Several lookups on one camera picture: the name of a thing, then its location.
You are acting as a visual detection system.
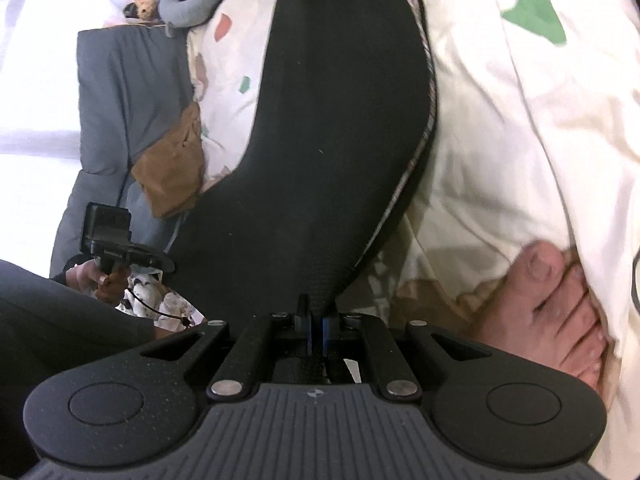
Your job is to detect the black pants with floral lining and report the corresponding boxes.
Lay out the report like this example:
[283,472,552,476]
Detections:
[172,0,438,361]

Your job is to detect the white curtain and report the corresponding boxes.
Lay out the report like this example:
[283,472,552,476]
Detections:
[0,0,151,266]

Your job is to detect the white bear printed blanket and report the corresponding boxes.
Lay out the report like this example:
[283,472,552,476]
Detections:
[185,0,640,480]

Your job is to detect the person's bare foot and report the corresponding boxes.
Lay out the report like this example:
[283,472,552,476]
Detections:
[470,240,608,393]

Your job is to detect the person's left hand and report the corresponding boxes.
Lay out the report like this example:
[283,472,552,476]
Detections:
[65,257,126,306]

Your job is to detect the blue-grey garment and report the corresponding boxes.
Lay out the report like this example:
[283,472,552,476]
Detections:
[125,180,186,256]

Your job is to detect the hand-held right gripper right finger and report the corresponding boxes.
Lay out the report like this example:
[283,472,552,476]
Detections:
[320,312,506,400]

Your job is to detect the grey cloth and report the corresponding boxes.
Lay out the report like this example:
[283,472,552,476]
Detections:
[50,25,196,276]

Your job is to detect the small brown plush toy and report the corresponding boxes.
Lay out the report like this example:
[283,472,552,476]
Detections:
[122,0,161,23]

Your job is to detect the brown garment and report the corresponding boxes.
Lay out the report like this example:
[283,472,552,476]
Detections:
[131,102,206,218]

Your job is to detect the black and white spotted cloth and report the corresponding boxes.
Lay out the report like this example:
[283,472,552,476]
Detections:
[117,272,208,333]

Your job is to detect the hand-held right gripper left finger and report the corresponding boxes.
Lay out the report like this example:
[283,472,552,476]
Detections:
[125,294,316,401]

